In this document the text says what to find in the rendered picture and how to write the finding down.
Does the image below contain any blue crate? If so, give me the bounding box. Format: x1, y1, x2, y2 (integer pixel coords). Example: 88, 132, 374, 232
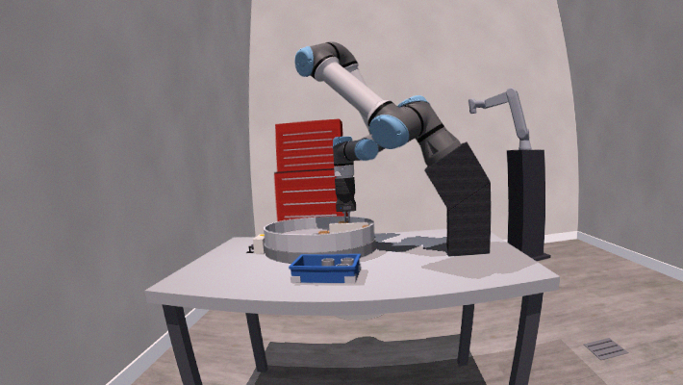
289, 254, 361, 283

